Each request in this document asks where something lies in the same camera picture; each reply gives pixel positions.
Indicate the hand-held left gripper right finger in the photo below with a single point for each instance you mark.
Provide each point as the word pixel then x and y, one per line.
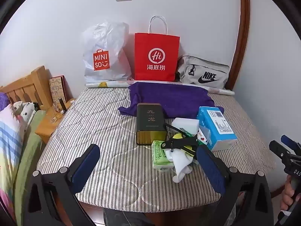
pixel 210 167

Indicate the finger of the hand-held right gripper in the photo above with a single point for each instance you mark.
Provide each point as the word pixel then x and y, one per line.
pixel 278 149
pixel 290 142

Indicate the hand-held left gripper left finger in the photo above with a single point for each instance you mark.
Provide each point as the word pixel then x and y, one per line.
pixel 85 167

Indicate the yellow and black sock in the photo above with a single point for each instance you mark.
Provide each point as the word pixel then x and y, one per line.
pixel 189 151

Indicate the fruit print packet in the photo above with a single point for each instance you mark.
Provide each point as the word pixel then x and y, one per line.
pixel 202 135

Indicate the blue tissue box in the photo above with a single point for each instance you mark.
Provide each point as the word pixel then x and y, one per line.
pixel 218 122

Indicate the white sponge block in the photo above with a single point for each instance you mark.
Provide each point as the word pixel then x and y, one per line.
pixel 185 123

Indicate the green tissue pack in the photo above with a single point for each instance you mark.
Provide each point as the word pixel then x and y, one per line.
pixel 158 155

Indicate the dark green tin box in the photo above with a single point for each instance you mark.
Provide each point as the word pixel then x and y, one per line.
pixel 150 122

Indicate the person's right hand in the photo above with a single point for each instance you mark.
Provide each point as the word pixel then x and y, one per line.
pixel 287 197

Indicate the grey striped mattress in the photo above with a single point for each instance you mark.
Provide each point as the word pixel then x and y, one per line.
pixel 105 127

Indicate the light wooden nightstand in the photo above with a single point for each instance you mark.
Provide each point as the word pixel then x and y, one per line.
pixel 44 129

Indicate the small clear glass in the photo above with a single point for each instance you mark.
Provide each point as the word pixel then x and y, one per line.
pixel 53 119

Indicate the green blanket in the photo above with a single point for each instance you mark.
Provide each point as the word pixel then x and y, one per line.
pixel 28 150

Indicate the person's dark trousers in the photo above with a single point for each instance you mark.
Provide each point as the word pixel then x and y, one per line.
pixel 124 217

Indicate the black bottle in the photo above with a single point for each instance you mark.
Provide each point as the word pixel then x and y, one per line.
pixel 62 103

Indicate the small glass jar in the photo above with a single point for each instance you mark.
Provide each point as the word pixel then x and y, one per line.
pixel 56 106

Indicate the purple towel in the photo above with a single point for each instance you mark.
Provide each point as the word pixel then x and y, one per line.
pixel 174 98

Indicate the pastel striped pillow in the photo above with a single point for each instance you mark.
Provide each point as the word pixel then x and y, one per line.
pixel 10 141

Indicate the white flower print plush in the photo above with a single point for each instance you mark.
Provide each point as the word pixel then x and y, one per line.
pixel 27 110

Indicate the brown patterned notebook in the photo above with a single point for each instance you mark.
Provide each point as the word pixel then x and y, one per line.
pixel 56 88

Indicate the rolled printed paper poster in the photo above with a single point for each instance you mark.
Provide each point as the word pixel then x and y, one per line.
pixel 103 84

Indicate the grey waist bag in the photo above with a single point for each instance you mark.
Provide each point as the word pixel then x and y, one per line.
pixel 211 68

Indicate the light wooden headboard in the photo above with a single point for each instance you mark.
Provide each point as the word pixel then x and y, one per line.
pixel 30 84

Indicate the purple fuzzy cloth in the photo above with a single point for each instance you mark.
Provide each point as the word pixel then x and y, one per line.
pixel 3 100

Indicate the white plastic shopping bag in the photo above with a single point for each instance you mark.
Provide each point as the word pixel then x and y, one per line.
pixel 110 42

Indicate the red paper shopping bag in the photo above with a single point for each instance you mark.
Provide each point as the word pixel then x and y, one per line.
pixel 155 44

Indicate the dark wooden door frame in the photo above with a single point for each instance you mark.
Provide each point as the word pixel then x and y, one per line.
pixel 244 16

